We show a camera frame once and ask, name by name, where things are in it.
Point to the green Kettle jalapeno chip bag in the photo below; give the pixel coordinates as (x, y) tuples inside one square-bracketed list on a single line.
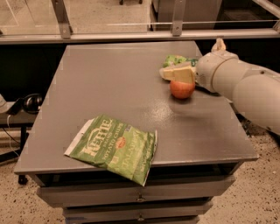
[(116, 146)]

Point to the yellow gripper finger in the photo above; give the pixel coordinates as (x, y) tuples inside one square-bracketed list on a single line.
[(174, 73), (219, 45)]

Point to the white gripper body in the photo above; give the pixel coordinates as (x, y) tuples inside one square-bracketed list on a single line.
[(206, 71)]

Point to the black headphones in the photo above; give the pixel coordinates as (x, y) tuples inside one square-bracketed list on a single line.
[(30, 104)]

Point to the red apple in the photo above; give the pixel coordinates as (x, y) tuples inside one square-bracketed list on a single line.
[(181, 90)]

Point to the grey drawer cabinet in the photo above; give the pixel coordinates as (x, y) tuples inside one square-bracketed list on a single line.
[(200, 141)]

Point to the metal railing with glass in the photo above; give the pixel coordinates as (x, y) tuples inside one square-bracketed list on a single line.
[(80, 21)]

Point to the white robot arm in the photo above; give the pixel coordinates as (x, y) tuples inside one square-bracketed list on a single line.
[(254, 90)]

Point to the green rice chip bag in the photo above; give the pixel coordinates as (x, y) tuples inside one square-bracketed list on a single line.
[(173, 60)]

